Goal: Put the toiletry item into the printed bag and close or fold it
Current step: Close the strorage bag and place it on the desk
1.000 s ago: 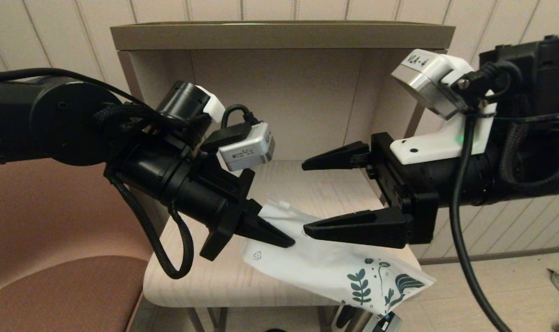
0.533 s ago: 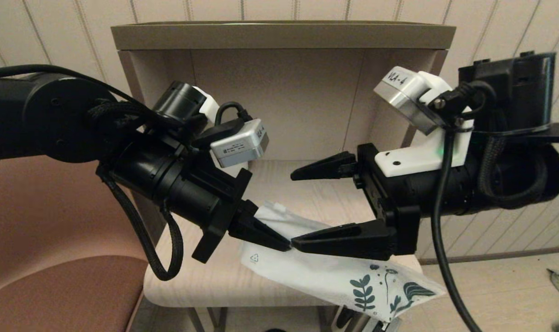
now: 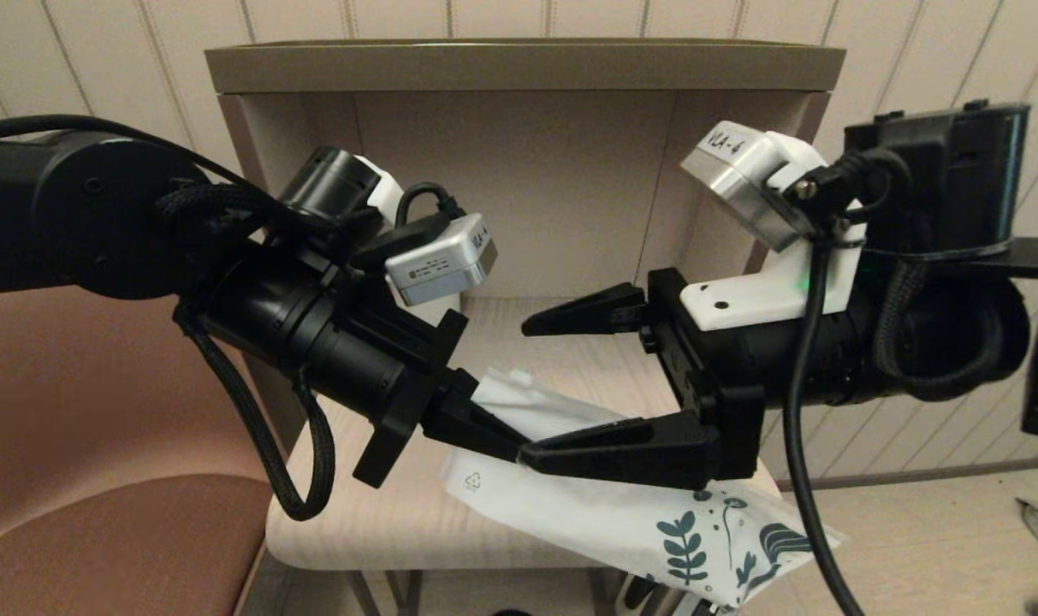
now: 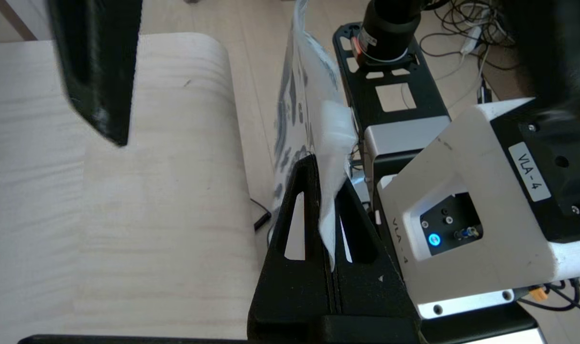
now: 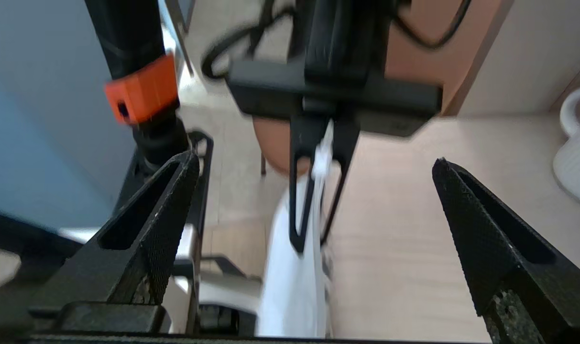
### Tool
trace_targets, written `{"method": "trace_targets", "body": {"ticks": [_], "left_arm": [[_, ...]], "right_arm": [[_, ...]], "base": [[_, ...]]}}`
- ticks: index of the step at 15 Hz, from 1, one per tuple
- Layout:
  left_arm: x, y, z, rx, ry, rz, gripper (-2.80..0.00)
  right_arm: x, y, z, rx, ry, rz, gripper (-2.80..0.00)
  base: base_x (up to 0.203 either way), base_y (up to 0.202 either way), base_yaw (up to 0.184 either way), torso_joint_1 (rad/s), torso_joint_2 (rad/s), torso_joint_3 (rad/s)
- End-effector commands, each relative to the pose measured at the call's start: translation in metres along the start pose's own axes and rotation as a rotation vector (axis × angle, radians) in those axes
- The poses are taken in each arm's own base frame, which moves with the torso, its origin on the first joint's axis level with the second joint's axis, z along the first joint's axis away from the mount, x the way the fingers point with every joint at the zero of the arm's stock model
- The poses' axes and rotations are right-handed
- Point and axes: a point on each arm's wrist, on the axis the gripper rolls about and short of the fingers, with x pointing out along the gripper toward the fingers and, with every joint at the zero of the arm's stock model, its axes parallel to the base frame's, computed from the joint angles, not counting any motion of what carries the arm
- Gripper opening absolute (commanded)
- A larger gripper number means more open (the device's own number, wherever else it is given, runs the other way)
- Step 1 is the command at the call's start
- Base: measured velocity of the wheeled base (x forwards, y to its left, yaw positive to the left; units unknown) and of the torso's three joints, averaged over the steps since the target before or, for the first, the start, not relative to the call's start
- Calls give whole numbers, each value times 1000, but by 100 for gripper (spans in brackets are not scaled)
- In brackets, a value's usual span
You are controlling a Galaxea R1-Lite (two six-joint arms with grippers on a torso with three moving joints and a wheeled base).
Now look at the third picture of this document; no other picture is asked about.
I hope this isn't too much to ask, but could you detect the white floral zip pouch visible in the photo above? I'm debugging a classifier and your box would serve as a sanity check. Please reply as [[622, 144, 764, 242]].
[[444, 368, 845, 610]]

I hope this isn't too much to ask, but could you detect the beige wooden desk with hutch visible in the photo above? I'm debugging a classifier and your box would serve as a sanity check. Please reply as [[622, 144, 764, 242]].
[[205, 38, 846, 616]]

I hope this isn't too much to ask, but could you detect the pink chair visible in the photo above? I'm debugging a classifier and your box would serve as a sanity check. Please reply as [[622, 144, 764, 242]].
[[0, 255, 290, 616]]

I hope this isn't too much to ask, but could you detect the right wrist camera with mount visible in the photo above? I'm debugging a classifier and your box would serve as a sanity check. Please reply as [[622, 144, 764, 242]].
[[679, 120, 869, 333]]

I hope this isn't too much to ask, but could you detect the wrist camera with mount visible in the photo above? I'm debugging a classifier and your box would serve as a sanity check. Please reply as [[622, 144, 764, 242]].
[[679, 120, 869, 333], [352, 154, 498, 307]]

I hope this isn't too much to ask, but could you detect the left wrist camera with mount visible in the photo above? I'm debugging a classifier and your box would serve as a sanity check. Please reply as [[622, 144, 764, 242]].
[[352, 154, 498, 307]]

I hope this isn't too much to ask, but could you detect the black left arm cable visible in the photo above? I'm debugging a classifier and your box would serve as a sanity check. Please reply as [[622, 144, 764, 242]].
[[175, 184, 468, 523]]

